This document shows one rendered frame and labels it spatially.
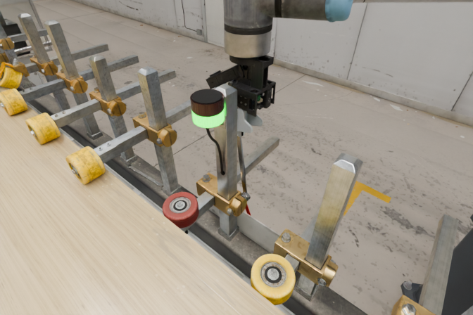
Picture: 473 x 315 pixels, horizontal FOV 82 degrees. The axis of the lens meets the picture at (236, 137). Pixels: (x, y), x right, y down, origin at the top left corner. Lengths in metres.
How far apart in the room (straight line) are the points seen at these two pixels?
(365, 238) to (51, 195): 1.55
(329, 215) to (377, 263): 1.25
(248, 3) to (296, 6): 0.08
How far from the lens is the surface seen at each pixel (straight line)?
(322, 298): 0.78
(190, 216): 0.63
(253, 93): 0.54
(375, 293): 1.67
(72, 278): 0.63
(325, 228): 0.55
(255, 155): 0.83
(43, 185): 0.83
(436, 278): 0.73
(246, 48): 0.52
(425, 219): 2.09
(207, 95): 0.49
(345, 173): 0.44
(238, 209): 0.70
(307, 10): 0.49
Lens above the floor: 1.40
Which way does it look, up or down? 37 degrees down
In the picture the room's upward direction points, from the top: straight up
